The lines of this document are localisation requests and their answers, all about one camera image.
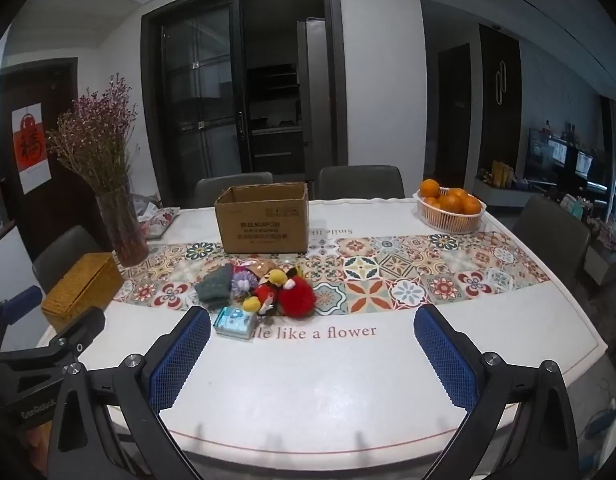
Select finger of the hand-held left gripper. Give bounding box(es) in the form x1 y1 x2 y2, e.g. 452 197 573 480
0 285 43 356
0 306 106 367

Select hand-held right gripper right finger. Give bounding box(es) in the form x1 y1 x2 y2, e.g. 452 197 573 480
413 305 580 480

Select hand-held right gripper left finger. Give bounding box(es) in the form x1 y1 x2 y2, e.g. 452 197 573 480
46 305 212 480

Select green knitted fingerless glove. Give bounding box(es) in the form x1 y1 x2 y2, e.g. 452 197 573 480
194 263 235 303

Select red and yellow mouse plush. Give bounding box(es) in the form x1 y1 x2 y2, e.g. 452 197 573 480
243 269 301 316

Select brown cardboard box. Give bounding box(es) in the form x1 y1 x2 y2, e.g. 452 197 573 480
214 182 309 255

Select tan soft item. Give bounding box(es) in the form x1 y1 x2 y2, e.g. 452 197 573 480
245 259 281 277

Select yellow woven wicker box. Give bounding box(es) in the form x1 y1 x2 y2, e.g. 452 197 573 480
41 252 124 333

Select grey dining chair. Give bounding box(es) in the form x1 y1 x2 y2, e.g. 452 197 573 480
315 165 405 200
512 195 591 291
32 225 103 293
194 172 273 209

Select light blue tissue packet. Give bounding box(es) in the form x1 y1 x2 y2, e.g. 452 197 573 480
214 305 257 340

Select purple flower plush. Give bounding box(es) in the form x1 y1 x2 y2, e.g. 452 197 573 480
230 269 259 297

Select glass vase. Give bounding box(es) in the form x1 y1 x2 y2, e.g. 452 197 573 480
96 185 149 267

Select red fluffy pompom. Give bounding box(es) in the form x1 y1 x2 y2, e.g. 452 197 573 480
279 276 317 318

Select floral tissue pack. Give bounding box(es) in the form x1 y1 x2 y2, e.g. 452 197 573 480
138 205 181 238

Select white plastic basket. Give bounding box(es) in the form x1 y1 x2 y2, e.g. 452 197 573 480
414 187 487 234

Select pile of oranges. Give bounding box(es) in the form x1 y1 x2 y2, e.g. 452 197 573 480
419 178 483 216

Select dried purple flower bouquet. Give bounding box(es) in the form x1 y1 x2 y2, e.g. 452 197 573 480
45 73 139 196

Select low grey television cabinet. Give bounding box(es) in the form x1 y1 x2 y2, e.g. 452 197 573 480
473 175 554 208

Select dark brown wooden door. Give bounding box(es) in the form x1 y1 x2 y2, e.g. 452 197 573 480
0 57 96 261

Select television screens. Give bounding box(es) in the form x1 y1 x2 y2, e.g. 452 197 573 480
528 127 609 193

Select black framed sliding glass door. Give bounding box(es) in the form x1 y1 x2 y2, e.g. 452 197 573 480
140 0 349 208

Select red and white wall calendar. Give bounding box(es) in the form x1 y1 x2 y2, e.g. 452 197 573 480
12 102 52 195

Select dark wall panel with ornament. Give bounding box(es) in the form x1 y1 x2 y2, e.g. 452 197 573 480
478 24 521 171

